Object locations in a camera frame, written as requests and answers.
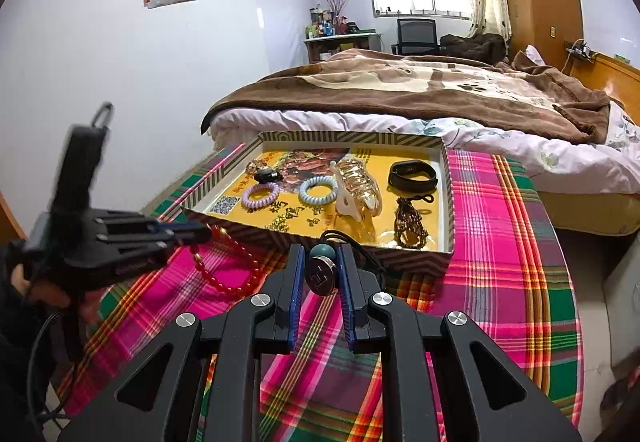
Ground white floral bed sheet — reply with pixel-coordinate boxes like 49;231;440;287
202;96;639;195

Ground patterned cardboard tray box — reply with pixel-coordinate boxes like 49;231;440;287
181;131;456;276

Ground black office chair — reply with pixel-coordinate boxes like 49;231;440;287
392;18;440;56

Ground black cord pendant necklace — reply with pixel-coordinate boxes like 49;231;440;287
304;228;388;298

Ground wooden headboard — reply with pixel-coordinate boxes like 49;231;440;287
568;54;640;124

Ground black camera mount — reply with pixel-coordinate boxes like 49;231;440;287
50;102;114;221

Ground light blue spiral hair tie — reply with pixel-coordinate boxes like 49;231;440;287
297;174;341;207

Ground black hair clip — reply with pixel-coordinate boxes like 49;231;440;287
254;167;283;184

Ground brown fleece blanket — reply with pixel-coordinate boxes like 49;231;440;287
200;48;611;144

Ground black smart wristband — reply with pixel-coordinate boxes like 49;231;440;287
388;160;438;195

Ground grey drawer cabinet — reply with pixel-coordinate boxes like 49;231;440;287
603;236;640;367

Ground cluttered desk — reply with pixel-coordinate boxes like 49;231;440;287
304;32;383;64

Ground clear amber hair claw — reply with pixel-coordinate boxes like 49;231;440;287
330;155;383;222

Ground left hand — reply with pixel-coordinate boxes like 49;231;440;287
11;264;103;324

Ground small gold chain bracelet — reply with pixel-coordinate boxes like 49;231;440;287
264;200;306;234

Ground purple spiral hair tie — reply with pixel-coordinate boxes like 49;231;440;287
240;181;283;213

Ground dark brown bead necklace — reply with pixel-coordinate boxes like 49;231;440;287
391;193;436;250

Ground red bead bracelet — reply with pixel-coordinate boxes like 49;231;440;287
188;224;266;301

